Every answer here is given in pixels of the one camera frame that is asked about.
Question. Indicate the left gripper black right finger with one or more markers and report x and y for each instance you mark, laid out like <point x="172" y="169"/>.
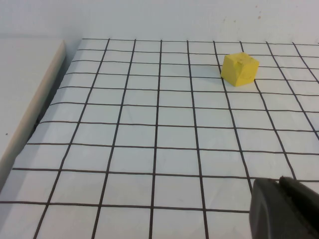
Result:
<point x="304" y="209"/>

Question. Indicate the yellow foam cube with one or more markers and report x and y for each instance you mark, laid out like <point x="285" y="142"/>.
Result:
<point x="236" y="71"/>

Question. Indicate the white black-grid mat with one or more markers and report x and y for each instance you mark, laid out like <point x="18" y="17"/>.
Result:
<point x="139" y="139"/>

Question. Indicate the white raised board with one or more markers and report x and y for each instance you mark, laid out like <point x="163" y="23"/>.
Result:
<point x="22" y="82"/>

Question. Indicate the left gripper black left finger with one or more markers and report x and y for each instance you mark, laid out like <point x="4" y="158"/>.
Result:
<point x="266" y="211"/>

